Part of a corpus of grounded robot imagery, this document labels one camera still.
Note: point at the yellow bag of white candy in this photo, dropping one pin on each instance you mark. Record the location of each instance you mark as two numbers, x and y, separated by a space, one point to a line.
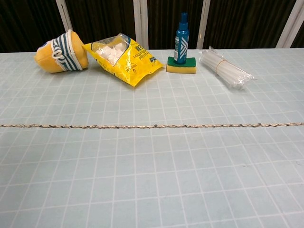
137 69

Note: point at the green yellow sponge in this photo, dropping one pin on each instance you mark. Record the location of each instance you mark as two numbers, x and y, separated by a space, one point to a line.
181 68

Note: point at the light blue checkered tablecloth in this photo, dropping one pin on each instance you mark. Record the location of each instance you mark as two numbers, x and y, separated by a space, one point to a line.
152 185

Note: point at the blue spray bottle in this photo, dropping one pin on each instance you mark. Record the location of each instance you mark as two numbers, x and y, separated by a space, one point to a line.
181 47

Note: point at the pack of clear straws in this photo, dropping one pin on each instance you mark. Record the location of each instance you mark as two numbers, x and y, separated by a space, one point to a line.
225 69

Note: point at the yellow plush toy striped band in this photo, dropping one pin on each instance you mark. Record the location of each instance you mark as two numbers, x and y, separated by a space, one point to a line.
47 61

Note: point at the white frame post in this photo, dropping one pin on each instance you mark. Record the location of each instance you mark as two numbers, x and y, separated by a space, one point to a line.
140 21
64 14
204 21
291 23

